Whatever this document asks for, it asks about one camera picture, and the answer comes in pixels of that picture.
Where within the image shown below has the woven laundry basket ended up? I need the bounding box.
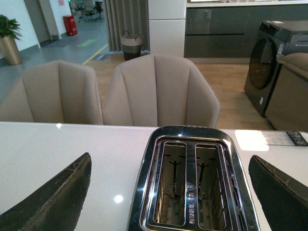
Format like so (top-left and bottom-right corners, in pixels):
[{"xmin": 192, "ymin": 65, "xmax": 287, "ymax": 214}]
[{"xmin": 120, "ymin": 30, "xmax": 142, "ymax": 61}]

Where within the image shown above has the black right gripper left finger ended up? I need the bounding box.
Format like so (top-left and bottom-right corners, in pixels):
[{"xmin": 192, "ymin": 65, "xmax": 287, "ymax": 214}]
[{"xmin": 0, "ymin": 153, "xmax": 92, "ymax": 231}]

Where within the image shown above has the grey kitchen cabinet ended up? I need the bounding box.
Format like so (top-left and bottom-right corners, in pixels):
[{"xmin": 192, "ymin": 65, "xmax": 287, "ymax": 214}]
[{"xmin": 184, "ymin": 3, "xmax": 308, "ymax": 58}]

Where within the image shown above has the white refrigerator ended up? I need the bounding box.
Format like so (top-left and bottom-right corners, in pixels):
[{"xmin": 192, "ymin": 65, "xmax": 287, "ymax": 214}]
[{"xmin": 148, "ymin": 0, "xmax": 187, "ymax": 57}]

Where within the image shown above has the beige chair left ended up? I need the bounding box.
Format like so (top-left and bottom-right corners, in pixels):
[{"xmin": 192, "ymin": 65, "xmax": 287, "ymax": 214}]
[{"xmin": 0, "ymin": 61, "xmax": 103, "ymax": 125}]

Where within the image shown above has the grey curtain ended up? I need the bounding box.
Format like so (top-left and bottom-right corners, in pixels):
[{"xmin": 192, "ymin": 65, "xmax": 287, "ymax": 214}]
[{"xmin": 103, "ymin": 0, "xmax": 150, "ymax": 52}]

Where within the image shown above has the gold plant pot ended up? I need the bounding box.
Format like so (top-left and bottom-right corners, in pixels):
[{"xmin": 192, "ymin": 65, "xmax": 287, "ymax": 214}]
[{"xmin": 0, "ymin": 36, "xmax": 22, "ymax": 65}]

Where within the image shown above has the beige sofa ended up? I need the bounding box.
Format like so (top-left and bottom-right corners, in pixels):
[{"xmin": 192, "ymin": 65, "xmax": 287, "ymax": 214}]
[{"xmin": 266, "ymin": 53, "xmax": 308, "ymax": 132}]

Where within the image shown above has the dark grey washing machine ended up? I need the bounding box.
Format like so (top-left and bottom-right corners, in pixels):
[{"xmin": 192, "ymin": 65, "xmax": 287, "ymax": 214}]
[{"xmin": 244, "ymin": 20, "xmax": 308, "ymax": 117}]

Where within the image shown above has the beige chair right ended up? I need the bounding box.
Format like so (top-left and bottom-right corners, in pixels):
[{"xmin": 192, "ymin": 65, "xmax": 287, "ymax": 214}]
[{"xmin": 103, "ymin": 54, "xmax": 220, "ymax": 128}]

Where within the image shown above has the green plant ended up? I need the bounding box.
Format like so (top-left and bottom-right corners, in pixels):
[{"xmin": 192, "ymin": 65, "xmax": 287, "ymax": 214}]
[{"xmin": 0, "ymin": 14, "xmax": 22, "ymax": 40}]

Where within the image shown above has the white chrome two-slot toaster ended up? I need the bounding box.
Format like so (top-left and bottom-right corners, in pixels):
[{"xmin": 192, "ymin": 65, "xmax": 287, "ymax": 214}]
[{"xmin": 127, "ymin": 126, "xmax": 260, "ymax": 231}]

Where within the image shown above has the beige chair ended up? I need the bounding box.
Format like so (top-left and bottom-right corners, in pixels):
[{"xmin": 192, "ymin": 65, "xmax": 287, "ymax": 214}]
[
  {"xmin": 103, "ymin": 54, "xmax": 220, "ymax": 128},
  {"xmin": 0, "ymin": 61, "xmax": 103, "ymax": 125}
]

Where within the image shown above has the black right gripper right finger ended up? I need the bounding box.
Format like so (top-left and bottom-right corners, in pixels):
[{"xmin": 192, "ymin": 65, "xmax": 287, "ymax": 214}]
[{"xmin": 248, "ymin": 155, "xmax": 308, "ymax": 231}]

